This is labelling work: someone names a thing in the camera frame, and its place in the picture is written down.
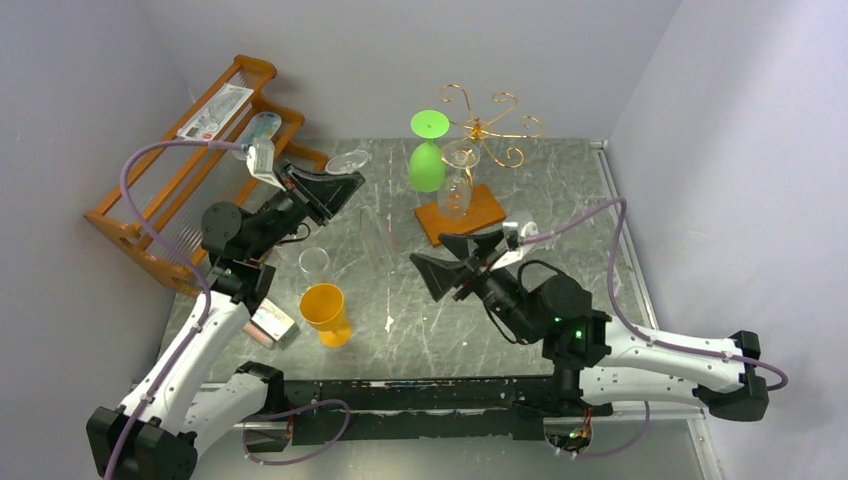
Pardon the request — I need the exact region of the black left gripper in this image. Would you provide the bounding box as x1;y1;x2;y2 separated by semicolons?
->
250;161;366;261

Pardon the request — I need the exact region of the clear wine glass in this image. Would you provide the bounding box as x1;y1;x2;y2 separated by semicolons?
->
437;140;481;220

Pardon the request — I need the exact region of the green plastic wine glass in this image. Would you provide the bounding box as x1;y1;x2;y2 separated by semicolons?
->
408;109;450;193

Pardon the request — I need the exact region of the orange plastic wine glass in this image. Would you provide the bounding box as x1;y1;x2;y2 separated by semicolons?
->
299;283;353;348

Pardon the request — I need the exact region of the tall clear flute glass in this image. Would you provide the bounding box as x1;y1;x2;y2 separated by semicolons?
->
325;149;396;274

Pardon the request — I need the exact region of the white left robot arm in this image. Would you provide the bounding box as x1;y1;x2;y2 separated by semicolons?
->
86;164;365;479

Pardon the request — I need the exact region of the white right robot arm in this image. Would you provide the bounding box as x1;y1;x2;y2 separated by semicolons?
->
409;232;769;422

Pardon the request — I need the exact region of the orange wooden shelf rack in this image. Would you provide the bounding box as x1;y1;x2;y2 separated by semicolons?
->
84;55;328;297

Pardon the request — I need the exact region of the clear glass tumbler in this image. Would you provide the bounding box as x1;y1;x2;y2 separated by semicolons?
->
298;247;330;281

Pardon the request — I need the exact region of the blue white blister pack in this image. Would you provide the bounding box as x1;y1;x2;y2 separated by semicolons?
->
237;111;282;151

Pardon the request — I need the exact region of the white printed package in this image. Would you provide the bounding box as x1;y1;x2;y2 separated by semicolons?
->
177;83;254;141

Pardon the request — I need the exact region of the small printed cardboard box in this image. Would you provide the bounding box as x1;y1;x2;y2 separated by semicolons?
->
242;299;299;350

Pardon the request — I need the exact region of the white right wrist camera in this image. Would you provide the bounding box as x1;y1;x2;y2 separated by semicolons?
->
492;211;539;270

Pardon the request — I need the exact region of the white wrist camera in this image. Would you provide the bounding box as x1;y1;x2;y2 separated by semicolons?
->
492;211;539;270
245;138;285;191

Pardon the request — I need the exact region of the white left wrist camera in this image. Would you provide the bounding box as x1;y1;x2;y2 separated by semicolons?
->
245;138;285;191

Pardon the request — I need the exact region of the gold wire wine glass rack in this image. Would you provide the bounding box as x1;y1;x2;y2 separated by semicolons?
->
414;84;544;249

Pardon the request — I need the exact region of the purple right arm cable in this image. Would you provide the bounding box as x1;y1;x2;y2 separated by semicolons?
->
523;196;790;392

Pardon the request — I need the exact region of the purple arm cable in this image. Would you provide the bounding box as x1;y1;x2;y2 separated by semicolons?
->
102;139;253;480
523;196;790;392

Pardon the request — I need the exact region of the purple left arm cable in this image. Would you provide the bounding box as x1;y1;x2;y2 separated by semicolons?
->
102;139;253;480

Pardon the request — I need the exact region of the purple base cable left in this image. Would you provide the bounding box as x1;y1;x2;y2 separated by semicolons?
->
239;398;352;466

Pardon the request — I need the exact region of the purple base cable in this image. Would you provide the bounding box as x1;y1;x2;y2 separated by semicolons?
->
239;398;352;466
555;400;652;461

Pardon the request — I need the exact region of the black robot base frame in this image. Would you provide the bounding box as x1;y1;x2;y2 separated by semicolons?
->
228;360;614;446

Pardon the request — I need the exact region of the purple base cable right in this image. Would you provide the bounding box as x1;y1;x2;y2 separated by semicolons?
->
555;400;652;461

